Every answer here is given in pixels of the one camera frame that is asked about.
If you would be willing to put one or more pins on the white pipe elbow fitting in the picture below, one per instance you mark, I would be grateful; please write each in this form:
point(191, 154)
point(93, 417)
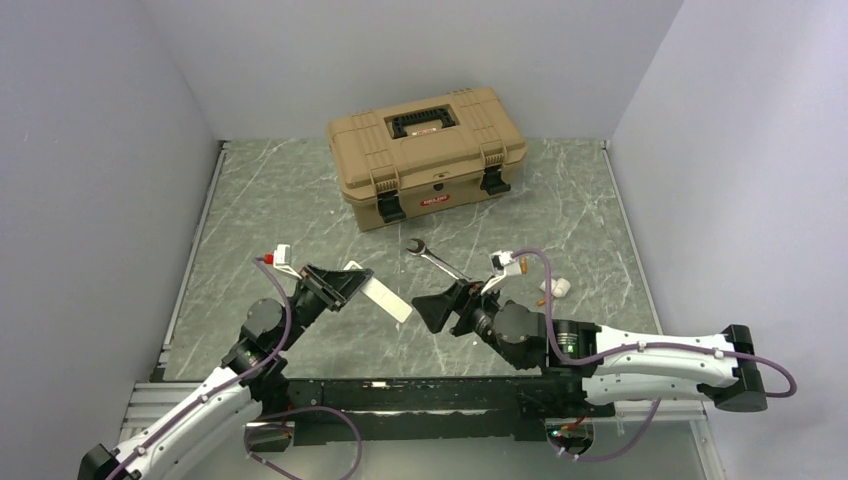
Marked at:
point(559, 288)

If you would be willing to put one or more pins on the white air conditioner remote control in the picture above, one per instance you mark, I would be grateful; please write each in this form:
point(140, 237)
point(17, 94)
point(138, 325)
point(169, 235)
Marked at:
point(387, 300)

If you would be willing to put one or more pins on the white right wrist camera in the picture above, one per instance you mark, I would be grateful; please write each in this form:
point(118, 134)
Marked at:
point(505, 264)

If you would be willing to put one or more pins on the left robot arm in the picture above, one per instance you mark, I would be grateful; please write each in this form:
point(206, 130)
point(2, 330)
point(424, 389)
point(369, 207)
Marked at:
point(248, 383)

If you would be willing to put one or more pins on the tan plastic toolbox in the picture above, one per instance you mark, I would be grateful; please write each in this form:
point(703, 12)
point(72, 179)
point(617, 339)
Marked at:
point(402, 162)

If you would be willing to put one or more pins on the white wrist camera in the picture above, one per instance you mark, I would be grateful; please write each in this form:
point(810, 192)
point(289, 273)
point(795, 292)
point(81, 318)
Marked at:
point(505, 264)
point(279, 260)

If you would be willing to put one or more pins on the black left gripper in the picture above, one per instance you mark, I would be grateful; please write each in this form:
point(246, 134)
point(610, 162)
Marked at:
point(336, 287)

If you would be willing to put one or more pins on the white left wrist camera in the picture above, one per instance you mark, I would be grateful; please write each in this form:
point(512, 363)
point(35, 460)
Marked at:
point(279, 260)

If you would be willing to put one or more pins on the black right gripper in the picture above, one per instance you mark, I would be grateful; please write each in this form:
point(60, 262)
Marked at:
point(435, 309)

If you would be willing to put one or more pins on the silver combination wrench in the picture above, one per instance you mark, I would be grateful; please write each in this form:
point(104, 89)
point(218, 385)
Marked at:
point(417, 247)

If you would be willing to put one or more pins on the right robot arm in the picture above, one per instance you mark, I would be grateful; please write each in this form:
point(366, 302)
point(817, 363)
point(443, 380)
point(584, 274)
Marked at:
point(607, 364)

